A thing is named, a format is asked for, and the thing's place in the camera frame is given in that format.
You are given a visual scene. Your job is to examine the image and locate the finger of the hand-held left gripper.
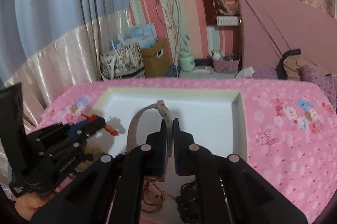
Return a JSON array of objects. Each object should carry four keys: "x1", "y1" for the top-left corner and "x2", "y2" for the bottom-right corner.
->
[
  {"x1": 26, "y1": 121, "x2": 88, "y2": 142},
  {"x1": 67, "y1": 117, "x2": 106, "y2": 147}
]

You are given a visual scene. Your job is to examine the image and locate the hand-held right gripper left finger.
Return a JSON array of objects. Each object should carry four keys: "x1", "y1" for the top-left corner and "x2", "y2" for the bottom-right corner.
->
[{"x1": 30, "y1": 119, "x2": 169, "y2": 224}]

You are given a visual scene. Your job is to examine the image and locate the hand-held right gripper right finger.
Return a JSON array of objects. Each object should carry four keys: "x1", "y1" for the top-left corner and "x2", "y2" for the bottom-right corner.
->
[{"x1": 172, "y1": 117, "x2": 308, "y2": 224}]

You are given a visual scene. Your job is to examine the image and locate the red knot pendant charm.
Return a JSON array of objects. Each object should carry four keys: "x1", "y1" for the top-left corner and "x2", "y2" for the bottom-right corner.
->
[{"x1": 82, "y1": 112, "x2": 120, "y2": 136}]

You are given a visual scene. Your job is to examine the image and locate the beige strap wristwatch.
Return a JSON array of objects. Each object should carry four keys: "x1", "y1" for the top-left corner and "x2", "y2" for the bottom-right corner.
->
[{"x1": 126, "y1": 99, "x2": 173, "y2": 180}]

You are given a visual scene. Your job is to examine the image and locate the shallow white tray box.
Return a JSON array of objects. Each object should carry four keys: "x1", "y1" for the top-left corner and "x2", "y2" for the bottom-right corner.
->
[{"x1": 91, "y1": 87, "x2": 249, "y2": 215}]

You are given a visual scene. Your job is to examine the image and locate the red string bracelet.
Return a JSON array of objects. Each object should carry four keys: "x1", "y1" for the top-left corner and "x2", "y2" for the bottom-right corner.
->
[{"x1": 142, "y1": 177, "x2": 177, "y2": 213}]

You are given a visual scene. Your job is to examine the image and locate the black cord necklace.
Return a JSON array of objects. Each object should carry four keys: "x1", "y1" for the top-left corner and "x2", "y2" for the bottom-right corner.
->
[{"x1": 175, "y1": 179, "x2": 201, "y2": 222}]

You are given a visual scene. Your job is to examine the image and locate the person's left hand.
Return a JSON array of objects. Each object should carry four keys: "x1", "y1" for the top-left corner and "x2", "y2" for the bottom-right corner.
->
[{"x1": 14, "y1": 186, "x2": 56, "y2": 222}]

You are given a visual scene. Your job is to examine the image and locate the black white patterned gift bag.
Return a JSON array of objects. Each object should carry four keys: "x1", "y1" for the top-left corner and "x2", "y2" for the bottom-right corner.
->
[{"x1": 99, "y1": 43, "x2": 146, "y2": 80}]

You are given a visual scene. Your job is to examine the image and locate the cream satin curtain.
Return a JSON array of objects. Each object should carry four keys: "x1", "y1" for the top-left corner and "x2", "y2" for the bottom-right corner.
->
[{"x1": 0, "y1": 9, "x2": 132, "y2": 183}]

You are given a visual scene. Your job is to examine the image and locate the brown cardboard box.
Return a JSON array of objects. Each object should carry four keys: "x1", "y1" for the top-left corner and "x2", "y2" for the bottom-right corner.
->
[{"x1": 140, "y1": 38, "x2": 168, "y2": 79}]

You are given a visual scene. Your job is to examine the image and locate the pink floral bedsheet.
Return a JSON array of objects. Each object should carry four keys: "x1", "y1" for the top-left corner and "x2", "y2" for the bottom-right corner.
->
[{"x1": 39, "y1": 78, "x2": 337, "y2": 224}]

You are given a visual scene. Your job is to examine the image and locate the white flat device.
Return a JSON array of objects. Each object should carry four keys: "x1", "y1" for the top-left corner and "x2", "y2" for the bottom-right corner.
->
[{"x1": 193, "y1": 65, "x2": 214, "y2": 75}]

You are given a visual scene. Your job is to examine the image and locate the pink plastic basket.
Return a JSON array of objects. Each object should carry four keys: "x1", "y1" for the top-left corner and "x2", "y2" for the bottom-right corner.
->
[{"x1": 212, "y1": 55, "x2": 241, "y2": 74}]

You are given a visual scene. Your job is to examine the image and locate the light blue paper bag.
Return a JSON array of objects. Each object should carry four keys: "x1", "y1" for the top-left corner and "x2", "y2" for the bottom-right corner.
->
[{"x1": 109, "y1": 24, "x2": 159, "y2": 51}]

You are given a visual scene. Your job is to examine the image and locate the pale green ceramic jar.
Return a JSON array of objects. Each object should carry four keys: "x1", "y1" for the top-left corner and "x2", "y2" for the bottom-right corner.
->
[{"x1": 179, "y1": 48, "x2": 195, "y2": 72}]

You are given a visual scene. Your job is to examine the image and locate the tan cloth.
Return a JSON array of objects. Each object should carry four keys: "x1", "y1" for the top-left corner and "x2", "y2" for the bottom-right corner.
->
[{"x1": 283, "y1": 56, "x2": 330, "y2": 81}]

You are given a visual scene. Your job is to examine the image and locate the white power strip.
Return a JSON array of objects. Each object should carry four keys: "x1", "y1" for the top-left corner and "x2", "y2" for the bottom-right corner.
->
[{"x1": 216, "y1": 16, "x2": 239, "y2": 27}]

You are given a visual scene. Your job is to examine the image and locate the purple dotted quilt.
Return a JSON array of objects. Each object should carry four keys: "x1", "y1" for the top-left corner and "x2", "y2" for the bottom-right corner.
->
[{"x1": 252, "y1": 65, "x2": 337, "y2": 112}]

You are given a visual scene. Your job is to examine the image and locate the pink padded headboard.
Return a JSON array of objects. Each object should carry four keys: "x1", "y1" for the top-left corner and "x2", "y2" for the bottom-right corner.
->
[{"x1": 236, "y1": 0, "x2": 337, "y2": 76}]

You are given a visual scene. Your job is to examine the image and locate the black bag strap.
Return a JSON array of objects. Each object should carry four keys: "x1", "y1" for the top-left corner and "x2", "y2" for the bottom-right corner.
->
[{"x1": 276, "y1": 49, "x2": 302, "y2": 80}]

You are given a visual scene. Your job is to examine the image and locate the hanging white charging cables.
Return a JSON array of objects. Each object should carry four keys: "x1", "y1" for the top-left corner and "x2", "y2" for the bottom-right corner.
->
[{"x1": 151, "y1": 0, "x2": 190, "y2": 56}]

